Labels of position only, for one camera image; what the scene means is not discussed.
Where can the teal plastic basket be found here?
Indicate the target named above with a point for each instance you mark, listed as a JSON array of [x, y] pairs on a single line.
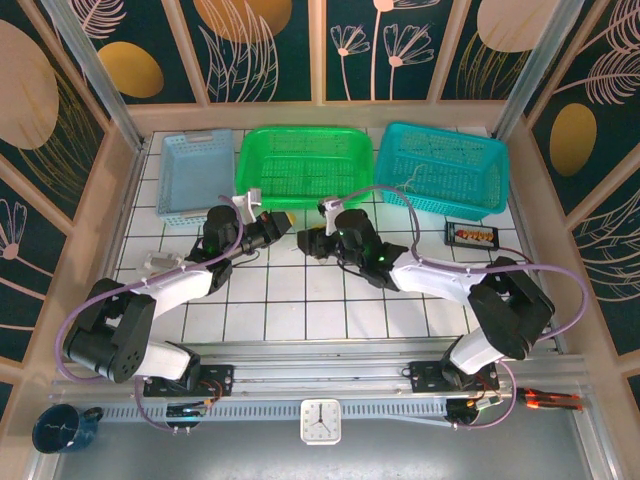
[[445, 165]]

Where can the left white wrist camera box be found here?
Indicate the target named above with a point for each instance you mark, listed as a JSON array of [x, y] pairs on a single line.
[[250, 200]]

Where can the aluminium mounting rail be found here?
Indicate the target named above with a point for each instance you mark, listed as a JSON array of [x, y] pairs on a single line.
[[320, 372]]

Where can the black charger box orange plugs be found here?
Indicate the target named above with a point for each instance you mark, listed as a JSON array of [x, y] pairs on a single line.
[[472, 235]]

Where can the dark blue enamel mug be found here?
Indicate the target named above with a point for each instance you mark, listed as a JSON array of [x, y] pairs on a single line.
[[57, 430]]

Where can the small black controller board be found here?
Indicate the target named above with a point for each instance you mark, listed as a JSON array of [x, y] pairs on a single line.
[[187, 410], [470, 407]]

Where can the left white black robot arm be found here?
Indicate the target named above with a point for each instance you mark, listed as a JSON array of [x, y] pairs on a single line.
[[115, 340]]

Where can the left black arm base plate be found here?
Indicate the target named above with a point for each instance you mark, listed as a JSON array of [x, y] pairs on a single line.
[[220, 376]]

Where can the clear plastic tube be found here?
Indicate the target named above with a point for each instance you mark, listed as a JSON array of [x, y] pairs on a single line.
[[535, 65]]

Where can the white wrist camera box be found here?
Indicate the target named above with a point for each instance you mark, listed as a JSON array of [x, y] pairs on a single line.
[[330, 210], [250, 200]]

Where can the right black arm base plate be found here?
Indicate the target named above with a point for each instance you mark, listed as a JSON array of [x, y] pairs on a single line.
[[425, 376]]

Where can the aluminium frame post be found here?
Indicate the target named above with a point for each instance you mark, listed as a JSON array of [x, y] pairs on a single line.
[[95, 65]]

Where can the light blue plastic basket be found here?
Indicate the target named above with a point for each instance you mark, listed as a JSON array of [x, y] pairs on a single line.
[[197, 170]]

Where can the small clear plastic piece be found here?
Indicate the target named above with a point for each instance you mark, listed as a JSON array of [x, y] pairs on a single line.
[[160, 261]]

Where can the green plastic basket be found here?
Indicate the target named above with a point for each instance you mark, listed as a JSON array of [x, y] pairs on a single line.
[[305, 165]]

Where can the white square analog clock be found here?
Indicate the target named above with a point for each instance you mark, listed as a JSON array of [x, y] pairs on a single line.
[[320, 421]]

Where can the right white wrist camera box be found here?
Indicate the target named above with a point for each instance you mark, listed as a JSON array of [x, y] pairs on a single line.
[[330, 210]]

